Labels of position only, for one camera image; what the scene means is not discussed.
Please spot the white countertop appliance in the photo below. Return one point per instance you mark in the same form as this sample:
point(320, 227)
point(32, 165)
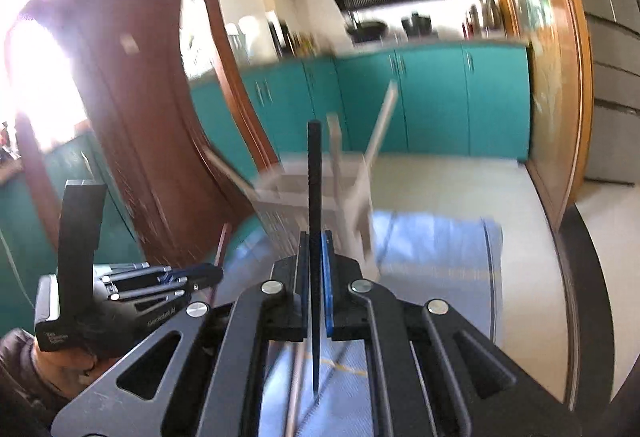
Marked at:
point(240, 37)

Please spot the red thermos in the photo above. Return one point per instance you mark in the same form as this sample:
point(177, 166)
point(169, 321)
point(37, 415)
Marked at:
point(467, 26)

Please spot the black chopstick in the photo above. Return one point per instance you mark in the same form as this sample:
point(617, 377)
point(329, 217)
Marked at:
point(315, 177)

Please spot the carved wooden chair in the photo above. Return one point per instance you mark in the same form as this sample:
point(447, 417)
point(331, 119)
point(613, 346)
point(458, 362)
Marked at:
point(130, 117)

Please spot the row of condiment bottles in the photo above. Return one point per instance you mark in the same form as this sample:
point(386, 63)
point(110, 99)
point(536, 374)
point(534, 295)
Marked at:
point(303, 44)

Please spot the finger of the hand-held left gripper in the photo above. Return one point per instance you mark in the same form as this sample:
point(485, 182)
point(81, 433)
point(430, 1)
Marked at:
point(200, 274)
point(150, 292)

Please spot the silver refrigerator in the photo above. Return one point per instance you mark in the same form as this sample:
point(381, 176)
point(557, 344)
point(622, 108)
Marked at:
point(610, 67)

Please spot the wood framed glass sliding door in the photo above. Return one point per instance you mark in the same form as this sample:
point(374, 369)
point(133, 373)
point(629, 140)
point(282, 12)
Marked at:
point(550, 67)

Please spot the bright window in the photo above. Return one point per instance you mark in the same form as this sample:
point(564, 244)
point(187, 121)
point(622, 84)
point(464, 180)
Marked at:
point(40, 67)

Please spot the silver chopstick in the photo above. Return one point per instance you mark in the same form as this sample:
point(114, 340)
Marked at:
point(295, 387)

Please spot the person's left hand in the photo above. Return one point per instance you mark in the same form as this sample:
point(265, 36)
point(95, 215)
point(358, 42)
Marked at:
point(60, 364)

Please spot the stainless steel pots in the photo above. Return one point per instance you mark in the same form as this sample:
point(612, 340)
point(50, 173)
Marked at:
point(485, 14)

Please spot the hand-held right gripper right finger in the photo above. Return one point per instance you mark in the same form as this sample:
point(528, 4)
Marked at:
point(328, 282)

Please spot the black cooking pot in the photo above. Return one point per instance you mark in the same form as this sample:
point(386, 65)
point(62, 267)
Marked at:
point(417, 24)

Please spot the teal lower kitchen cabinets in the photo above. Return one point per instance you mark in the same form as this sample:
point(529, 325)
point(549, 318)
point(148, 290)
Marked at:
point(430, 102)

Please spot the blue cloth mat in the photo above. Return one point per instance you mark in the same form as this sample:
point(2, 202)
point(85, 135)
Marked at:
point(430, 277)

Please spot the grey plastic utensil holder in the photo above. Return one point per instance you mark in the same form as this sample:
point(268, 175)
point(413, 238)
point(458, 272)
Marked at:
point(290, 197)

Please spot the gas stove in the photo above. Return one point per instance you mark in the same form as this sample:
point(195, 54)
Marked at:
point(395, 39)

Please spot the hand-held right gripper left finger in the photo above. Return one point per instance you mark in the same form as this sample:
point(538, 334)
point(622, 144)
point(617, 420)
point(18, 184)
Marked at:
point(302, 277)

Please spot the black wok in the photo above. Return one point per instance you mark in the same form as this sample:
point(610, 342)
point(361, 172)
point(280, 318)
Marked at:
point(367, 29)

